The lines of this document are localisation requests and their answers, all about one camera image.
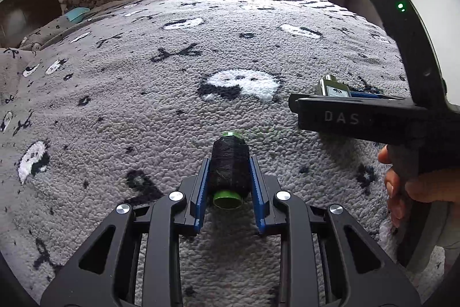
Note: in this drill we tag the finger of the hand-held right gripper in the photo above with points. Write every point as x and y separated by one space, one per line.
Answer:
364 95

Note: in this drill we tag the small green bottle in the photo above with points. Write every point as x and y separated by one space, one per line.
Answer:
336 87

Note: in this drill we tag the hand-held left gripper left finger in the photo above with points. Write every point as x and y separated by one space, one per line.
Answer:
202 193

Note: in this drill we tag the teal cloth item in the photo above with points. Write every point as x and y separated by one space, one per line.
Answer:
77 15

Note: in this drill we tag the wooden headboard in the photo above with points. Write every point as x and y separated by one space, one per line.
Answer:
25 12

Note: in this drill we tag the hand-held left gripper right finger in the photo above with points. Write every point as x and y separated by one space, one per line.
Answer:
258 193

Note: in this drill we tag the grey printed fleece blanket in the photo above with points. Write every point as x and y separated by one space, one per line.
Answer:
179 112

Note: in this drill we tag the person's right hand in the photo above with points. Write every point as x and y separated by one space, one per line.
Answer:
431 186

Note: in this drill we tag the black thread spool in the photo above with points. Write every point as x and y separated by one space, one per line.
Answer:
230 166

